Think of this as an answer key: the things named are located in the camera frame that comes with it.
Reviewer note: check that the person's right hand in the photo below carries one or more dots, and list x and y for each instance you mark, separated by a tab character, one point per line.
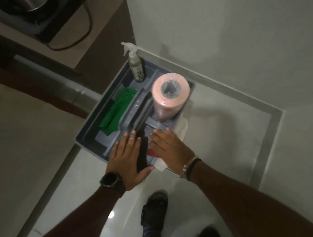
172	151

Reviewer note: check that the person's left hand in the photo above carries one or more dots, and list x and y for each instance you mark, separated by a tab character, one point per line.
123	163

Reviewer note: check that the person's left thumb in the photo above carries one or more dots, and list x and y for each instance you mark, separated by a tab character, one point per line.
146	171

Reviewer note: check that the person's right little finger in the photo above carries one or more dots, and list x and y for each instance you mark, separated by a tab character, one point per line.
169	133

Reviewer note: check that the person's right middle finger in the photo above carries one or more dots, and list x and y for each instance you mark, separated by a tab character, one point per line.
156	139

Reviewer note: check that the person's left middle finger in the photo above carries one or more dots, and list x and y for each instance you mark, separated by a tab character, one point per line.
131	142

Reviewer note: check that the person's left little finger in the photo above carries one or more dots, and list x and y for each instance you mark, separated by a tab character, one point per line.
116	149

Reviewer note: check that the person's left forearm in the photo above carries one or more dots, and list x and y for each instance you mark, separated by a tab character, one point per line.
88	214

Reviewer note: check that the person's right forearm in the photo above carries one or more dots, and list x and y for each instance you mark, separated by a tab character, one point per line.
244	202

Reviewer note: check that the white packet with red print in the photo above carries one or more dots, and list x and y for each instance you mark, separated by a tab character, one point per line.
160	165

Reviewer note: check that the grey plastic cleaning caddy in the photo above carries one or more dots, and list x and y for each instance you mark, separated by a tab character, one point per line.
102	136

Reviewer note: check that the pink roll of wipes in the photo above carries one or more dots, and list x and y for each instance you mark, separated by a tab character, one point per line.
168	102

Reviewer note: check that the black wristwatch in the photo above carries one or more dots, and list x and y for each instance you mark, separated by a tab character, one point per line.
111	182

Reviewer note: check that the green cloth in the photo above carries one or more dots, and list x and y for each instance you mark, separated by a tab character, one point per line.
117	111

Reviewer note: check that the black sandal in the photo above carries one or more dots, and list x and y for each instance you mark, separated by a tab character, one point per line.
207	232
155	212

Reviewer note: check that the black wristband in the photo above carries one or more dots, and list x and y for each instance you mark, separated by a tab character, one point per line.
193	168

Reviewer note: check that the clear spray bottle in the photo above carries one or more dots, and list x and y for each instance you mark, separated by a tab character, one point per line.
136	66

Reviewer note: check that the brown wooden cabinet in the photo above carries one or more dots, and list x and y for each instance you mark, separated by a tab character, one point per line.
107	48

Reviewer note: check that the black appliance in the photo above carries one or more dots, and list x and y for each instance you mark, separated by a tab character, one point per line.
31	17

